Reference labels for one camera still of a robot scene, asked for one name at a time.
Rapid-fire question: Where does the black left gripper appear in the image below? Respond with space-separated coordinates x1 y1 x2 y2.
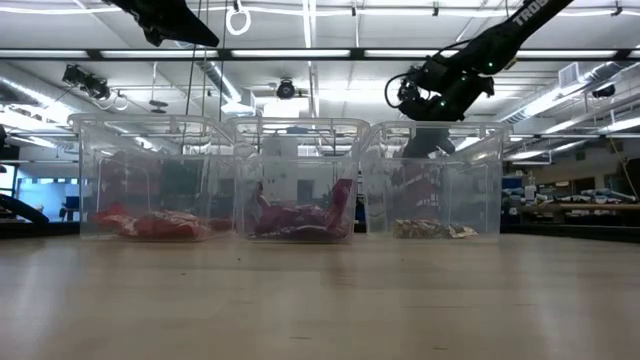
112 0 221 49

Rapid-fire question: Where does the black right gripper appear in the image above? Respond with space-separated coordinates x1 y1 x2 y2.
398 53 496 160

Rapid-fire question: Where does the purple Skittles candy pack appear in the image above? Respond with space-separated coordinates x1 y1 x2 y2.
259 203 331 240
327 178 354 237
254 182 274 236

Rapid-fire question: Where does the small clear plastic bin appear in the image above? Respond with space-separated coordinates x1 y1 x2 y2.
68 112 237 243
225 116 372 245

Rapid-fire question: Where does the white cylindrical machine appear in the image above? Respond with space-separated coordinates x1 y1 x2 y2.
259 135 300 204

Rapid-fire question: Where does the white hanging ring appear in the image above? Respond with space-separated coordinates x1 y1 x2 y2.
225 0 253 37

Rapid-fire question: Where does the silver ventilation duct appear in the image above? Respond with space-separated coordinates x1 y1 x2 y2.
194 59 244 104

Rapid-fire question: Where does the thin black hanging cable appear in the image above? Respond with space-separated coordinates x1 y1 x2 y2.
182 0 204 119
218 0 229 121

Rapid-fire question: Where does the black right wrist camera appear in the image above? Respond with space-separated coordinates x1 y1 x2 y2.
397 67 424 104

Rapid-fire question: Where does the black frame bar with lights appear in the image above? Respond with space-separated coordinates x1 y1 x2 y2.
0 47 640 62

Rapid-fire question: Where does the black ceiling camera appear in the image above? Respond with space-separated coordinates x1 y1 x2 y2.
61 63 112 101
275 78 297 101

